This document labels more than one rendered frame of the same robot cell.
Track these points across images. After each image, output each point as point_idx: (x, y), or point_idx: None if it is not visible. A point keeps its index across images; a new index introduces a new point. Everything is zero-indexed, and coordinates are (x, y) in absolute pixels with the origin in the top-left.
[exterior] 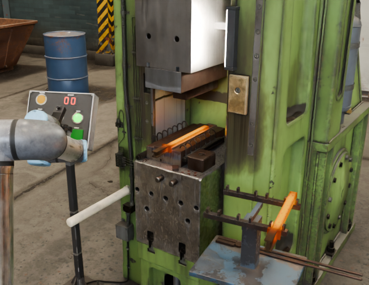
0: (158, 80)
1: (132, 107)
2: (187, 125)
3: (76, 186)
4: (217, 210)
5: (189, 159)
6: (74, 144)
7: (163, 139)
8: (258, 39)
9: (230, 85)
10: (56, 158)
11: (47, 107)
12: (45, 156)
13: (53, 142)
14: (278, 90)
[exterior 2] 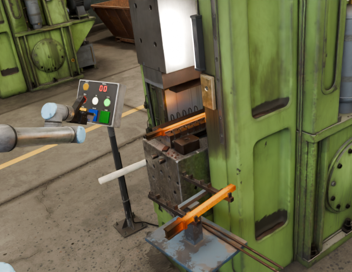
0: (150, 77)
1: (151, 94)
2: (197, 109)
3: (118, 152)
4: None
5: (175, 143)
6: (51, 135)
7: (169, 122)
8: (216, 44)
9: (201, 83)
10: (9, 150)
11: (89, 93)
12: None
13: None
14: (233, 90)
